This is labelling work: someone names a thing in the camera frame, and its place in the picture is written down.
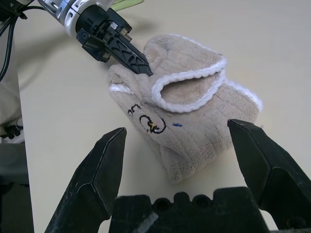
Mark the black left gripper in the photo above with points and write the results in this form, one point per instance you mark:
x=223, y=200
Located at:
x=97, y=29

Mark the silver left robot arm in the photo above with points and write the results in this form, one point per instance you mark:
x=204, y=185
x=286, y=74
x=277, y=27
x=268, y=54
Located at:
x=58, y=9

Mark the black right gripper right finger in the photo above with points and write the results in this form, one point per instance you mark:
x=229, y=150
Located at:
x=272, y=174

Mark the light green folded towel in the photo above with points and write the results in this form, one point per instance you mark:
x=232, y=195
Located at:
x=128, y=3

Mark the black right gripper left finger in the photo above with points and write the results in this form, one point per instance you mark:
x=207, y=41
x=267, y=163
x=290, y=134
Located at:
x=97, y=184

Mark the beige towel with white trim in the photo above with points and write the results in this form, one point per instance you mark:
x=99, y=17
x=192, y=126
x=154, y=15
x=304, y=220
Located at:
x=194, y=136

